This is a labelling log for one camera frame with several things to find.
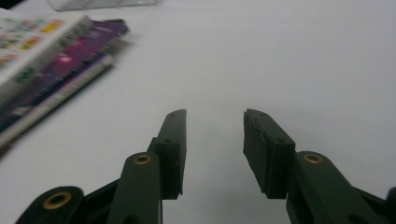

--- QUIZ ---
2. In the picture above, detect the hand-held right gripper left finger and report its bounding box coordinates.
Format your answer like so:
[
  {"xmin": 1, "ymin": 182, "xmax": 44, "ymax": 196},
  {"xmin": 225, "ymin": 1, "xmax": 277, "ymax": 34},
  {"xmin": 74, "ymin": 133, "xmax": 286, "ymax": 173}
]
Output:
[{"xmin": 148, "ymin": 108, "xmax": 188, "ymax": 201}]

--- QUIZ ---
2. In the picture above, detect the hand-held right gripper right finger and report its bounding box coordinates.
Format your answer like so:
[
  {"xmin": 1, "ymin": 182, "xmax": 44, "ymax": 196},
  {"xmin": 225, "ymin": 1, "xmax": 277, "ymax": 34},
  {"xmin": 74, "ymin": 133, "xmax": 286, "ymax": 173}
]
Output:
[{"xmin": 243, "ymin": 108, "xmax": 296, "ymax": 200}]

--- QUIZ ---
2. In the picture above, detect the red and purple magazine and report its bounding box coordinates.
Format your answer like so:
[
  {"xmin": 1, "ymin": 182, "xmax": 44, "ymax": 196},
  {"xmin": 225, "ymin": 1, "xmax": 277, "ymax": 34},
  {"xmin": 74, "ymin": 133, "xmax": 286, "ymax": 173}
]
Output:
[{"xmin": 31, "ymin": 19, "xmax": 130, "ymax": 94}]

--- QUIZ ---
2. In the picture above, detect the blue and purple magazine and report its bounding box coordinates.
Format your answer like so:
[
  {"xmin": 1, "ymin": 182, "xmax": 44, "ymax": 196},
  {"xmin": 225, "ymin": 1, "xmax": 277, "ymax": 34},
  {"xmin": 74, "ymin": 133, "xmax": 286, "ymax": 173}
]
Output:
[{"xmin": 0, "ymin": 52, "xmax": 115, "ymax": 148}]

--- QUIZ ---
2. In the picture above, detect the clear acrylic book rack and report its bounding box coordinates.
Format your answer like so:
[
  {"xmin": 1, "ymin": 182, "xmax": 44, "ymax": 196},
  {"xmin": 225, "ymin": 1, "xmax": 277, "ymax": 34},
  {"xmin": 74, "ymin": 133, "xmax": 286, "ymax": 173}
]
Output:
[{"xmin": 46, "ymin": 0, "xmax": 160, "ymax": 12}]

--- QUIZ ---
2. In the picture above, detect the thick white colourful book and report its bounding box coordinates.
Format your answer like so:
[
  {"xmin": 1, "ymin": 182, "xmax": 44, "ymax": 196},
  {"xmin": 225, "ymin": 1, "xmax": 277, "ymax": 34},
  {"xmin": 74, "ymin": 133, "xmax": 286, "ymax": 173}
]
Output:
[{"xmin": 0, "ymin": 8, "xmax": 94, "ymax": 105}]

